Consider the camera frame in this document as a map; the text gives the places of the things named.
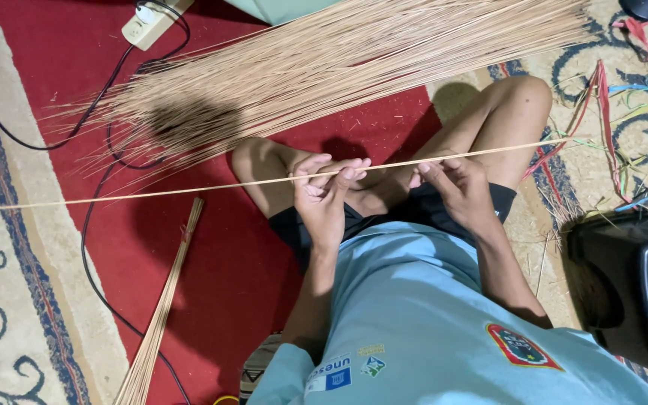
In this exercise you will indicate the white plug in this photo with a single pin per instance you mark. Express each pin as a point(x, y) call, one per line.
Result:
point(145, 14)

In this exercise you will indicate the person's black shorts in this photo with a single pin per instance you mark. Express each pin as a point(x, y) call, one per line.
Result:
point(296, 230)

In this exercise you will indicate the long red plastic strip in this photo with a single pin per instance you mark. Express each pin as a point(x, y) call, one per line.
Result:
point(605, 112)

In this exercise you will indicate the pale green object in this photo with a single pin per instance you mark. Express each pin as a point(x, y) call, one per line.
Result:
point(279, 10)

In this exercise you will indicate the person's right leg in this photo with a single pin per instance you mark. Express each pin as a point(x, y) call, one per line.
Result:
point(487, 124)

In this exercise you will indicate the person's right hand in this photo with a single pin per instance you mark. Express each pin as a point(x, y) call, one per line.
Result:
point(464, 194)

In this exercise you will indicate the red rug with patterned border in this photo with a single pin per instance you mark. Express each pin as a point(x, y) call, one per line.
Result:
point(217, 270)

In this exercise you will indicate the yellow-green plastic strip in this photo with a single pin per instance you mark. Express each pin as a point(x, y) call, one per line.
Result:
point(647, 107)

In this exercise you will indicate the loose heap of palm sticks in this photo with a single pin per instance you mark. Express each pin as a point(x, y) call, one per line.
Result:
point(324, 67)

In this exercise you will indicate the person's left leg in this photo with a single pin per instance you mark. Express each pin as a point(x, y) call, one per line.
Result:
point(262, 169)

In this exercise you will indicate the person's left hand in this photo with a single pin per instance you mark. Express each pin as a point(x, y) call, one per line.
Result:
point(321, 214)

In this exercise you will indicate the person's right fingers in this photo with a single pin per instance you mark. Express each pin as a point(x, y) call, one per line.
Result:
point(436, 171)

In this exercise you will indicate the tied bundle of palm sticks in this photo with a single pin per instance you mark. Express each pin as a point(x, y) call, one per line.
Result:
point(158, 320)

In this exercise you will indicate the single long thin palm stick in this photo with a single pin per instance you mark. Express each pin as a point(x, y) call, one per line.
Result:
point(189, 190)

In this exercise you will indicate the person's leg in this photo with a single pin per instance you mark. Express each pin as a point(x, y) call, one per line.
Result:
point(487, 124)
point(262, 169)

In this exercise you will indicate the cream power strip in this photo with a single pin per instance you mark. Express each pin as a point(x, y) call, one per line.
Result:
point(152, 25)

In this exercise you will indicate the person's left fingers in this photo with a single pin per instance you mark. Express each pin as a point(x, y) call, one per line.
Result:
point(342, 169)

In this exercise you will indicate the person's light blue shirt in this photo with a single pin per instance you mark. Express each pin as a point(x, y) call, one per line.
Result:
point(419, 326)

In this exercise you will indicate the patterned woven cloth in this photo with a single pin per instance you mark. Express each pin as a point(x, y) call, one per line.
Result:
point(256, 365)

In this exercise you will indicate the black plastic stool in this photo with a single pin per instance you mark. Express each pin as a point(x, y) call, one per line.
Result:
point(633, 287)

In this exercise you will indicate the pink ribbon scrap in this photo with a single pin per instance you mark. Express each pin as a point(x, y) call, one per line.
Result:
point(639, 34)

